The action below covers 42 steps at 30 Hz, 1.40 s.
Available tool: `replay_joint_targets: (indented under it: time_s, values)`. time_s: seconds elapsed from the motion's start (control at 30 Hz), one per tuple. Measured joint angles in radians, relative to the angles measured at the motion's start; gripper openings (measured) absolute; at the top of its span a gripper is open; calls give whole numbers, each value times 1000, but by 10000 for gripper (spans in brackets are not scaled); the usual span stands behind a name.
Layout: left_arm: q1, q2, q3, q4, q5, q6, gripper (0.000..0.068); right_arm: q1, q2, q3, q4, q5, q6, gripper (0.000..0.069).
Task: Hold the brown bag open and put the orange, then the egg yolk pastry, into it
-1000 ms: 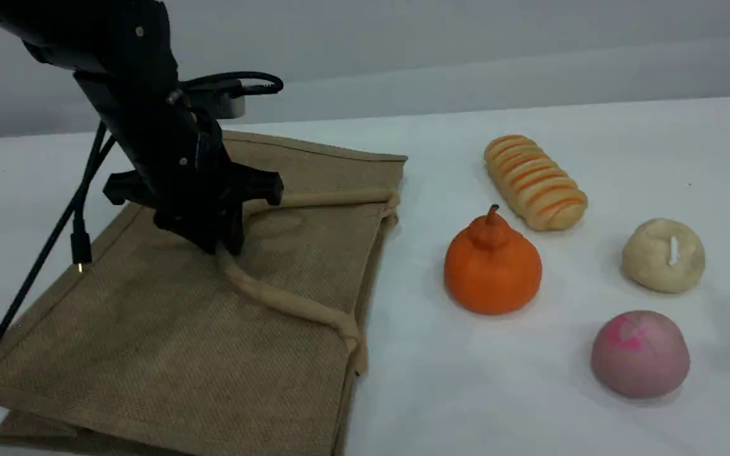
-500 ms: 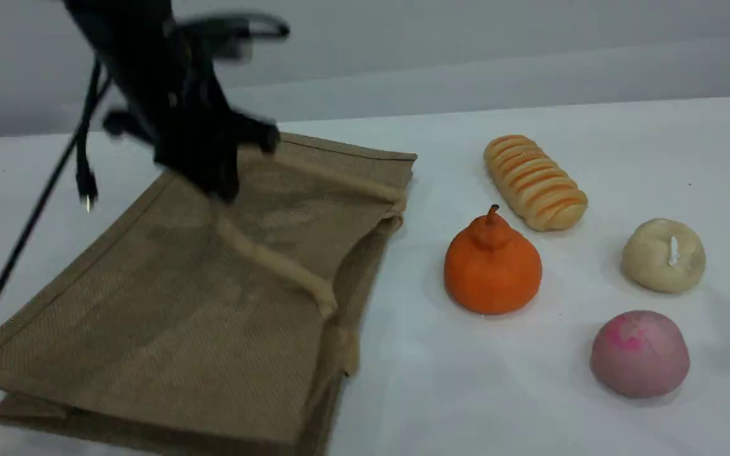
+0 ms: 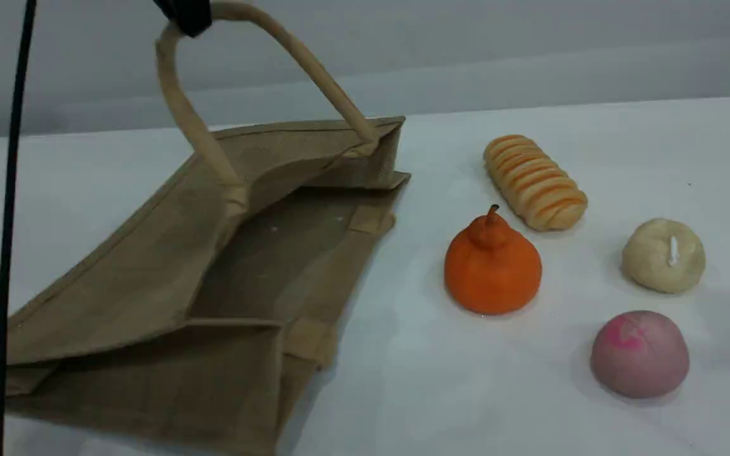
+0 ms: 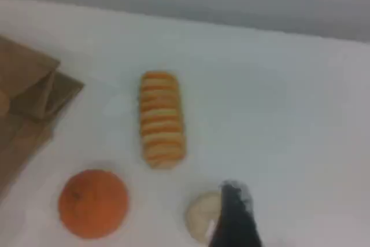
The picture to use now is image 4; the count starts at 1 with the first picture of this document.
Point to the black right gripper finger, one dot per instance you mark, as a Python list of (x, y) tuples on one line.
[(235, 218)]

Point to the pale cream round fruit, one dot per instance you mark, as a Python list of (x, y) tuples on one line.
[(202, 215)]

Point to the orange fruit with stem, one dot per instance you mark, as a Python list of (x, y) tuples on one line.
[(94, 203)]

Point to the orange striped bread roll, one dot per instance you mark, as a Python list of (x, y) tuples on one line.
[(162, 119)]

